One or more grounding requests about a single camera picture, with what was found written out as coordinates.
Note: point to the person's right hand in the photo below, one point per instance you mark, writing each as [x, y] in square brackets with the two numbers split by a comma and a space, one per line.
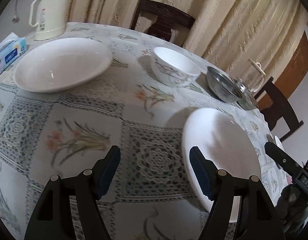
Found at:
[291, 205]

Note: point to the brown wooden door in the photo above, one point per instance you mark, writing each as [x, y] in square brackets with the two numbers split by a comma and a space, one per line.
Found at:
[294, 65]

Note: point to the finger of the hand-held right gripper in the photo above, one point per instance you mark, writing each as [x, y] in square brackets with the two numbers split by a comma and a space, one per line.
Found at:
[281, 158]

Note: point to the cream thermos jug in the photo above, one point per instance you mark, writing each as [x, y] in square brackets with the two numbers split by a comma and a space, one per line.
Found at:
[51, 12]

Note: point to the white floral bowl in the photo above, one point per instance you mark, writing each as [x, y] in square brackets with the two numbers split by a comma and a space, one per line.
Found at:
[174, 72]

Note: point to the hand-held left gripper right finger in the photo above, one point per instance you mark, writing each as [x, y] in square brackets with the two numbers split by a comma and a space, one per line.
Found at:
[200, 172]

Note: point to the floral lace-print tablecloth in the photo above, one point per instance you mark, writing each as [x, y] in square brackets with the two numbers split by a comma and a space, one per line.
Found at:
[94, 110]

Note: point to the blue tissue box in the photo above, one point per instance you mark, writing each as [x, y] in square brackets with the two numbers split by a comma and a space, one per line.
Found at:
[9, 52]

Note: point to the dark wooden chair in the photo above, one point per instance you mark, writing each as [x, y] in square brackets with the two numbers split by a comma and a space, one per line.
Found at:
[276, 102]
[164, 12]

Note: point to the beige curtain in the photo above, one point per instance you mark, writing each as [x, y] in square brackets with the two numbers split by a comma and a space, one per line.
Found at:
[219, 17]

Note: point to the white plate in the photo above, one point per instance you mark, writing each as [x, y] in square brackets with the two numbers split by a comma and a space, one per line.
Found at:
[61, 65]
[224, 142]

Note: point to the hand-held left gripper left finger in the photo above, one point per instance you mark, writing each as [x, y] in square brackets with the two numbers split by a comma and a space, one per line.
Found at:
[109, 172]

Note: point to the glass electric kettle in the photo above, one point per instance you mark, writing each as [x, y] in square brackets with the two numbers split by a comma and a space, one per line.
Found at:
[257, 67]

